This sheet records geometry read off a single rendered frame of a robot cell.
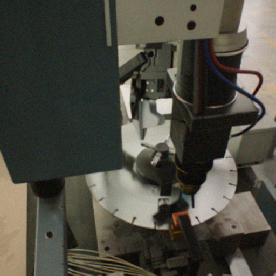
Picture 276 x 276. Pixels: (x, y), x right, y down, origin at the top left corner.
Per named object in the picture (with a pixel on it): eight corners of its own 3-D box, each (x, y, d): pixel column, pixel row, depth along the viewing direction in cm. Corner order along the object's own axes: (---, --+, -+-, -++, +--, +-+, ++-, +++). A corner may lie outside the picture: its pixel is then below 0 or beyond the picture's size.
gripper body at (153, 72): (164, 101, 65) (167, 40, 63) (126, 98, 69) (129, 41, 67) (176, 101, 72) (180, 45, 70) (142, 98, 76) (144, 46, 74)
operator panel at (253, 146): (201, 115, 118) (207, 79, 108) (229, 112, 120) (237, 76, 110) (232, 168, 98) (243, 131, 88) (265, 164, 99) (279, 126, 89)
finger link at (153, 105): (160, 142, 71) (163, 100, 69) (137, 139, 73) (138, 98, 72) (166, 140, 74) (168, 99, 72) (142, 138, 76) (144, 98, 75)
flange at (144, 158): (197, 167, 70) (198, 159, 68) (158, 192, 65) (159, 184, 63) (162, 141, 77) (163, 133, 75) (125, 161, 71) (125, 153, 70)
